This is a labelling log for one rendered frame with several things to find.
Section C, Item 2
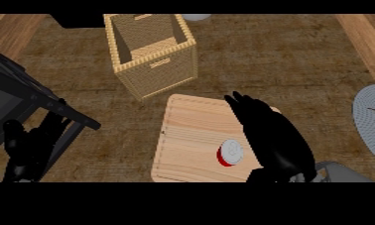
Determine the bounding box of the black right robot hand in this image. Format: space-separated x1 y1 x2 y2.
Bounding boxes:
223 90 317 183

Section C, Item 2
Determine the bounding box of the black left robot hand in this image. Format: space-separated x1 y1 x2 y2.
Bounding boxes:
1 111 68 183

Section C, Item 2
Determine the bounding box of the red can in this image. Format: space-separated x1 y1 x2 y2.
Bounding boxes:
215 138 245 168

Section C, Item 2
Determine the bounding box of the pale wooden cutting board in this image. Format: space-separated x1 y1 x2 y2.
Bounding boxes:
149 93 282 183

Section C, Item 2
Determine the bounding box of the woven wicker basket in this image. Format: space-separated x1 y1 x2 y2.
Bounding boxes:
102 13 200 101

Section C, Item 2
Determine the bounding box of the grey round woven placemat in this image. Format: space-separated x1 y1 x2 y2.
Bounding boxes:
351 83 375 158

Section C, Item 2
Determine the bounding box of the brown wooden panel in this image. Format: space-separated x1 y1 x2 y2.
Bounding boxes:
0 13 51 62
333 13 375 82

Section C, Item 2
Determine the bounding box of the white round object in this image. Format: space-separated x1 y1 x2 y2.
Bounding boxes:
180 13 212 22

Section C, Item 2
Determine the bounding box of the black appliance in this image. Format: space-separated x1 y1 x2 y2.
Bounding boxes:
48 13 106 30

